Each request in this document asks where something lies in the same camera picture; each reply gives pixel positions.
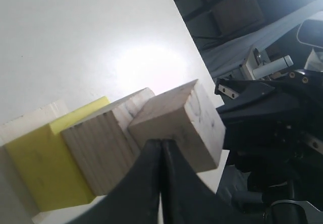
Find grey cloth backdrop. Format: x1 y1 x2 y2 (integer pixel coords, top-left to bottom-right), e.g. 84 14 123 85
204 0 322 78

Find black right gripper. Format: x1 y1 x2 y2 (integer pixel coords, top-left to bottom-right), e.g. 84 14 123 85
214 69 322 201

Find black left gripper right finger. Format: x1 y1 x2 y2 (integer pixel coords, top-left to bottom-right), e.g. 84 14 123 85
160 140 252 223

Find white metal camera stand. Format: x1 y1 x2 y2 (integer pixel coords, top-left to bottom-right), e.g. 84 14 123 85
240 47 293 80

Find medium wooden cube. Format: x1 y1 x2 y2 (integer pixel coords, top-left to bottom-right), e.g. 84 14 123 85
62 88 154 196

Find dark storage shelf boxes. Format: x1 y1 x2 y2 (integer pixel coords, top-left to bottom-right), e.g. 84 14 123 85
166 0 323 50

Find large wooden cube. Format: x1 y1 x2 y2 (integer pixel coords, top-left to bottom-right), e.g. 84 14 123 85
1 97 109 223

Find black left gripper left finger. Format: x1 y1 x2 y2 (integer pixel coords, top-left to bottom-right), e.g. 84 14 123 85
73 140 162 224

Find yellow cube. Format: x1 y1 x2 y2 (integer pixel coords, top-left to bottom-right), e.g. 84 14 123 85
5 96 109 212

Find small white wooden cube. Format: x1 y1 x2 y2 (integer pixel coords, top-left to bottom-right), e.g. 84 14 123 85
128 80 226 173

